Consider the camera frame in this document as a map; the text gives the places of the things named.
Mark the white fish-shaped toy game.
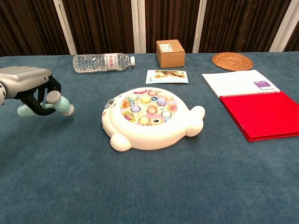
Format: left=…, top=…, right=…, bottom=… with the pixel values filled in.
left=101, top=87, right=206, bottom=152

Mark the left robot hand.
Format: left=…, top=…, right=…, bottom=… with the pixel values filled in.
left=0, top=66, right=62, bottom=117

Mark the small brown cardboard box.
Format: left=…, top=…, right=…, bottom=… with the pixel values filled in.
left=156, top=39, right=186, bottom=69

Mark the round woven rattan coaster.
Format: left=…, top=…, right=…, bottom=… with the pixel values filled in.
left=212, top=52, right=254, bottom=72

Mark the white picture card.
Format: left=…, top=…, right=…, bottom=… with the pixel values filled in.
left=145, top=69, right=189, bottom=84

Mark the blue felt table mat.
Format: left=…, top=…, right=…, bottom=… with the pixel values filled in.
left=0, top=51, right=299, bottom=224

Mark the mint toy hammer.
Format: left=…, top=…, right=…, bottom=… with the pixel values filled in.
left=17, top=90, right=75, bottom=117

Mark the white partition frame post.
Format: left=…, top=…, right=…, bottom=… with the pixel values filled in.
left=268, top=0, right=299, bottom=53
left=192, top=0, right=207, bottom=53
left=130, top=0, right=147, bottom=54
left=53, top=0, right=78, bottom=56

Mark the red spiral notebook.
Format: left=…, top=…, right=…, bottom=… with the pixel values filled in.
left=201, top=69, right=299, bottom=142

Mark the clear plastic water bottle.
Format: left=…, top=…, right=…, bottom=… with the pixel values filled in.
left=72, top=53, right=136, bottom=74

